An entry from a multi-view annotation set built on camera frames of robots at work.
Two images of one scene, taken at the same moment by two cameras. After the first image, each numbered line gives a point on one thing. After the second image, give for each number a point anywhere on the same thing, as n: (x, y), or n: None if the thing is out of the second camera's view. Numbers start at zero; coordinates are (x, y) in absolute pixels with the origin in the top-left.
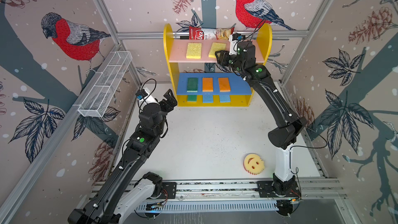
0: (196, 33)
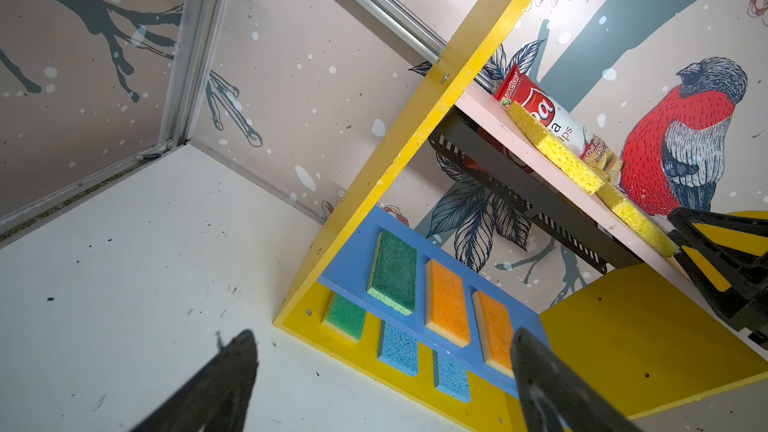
0: (515, 89)
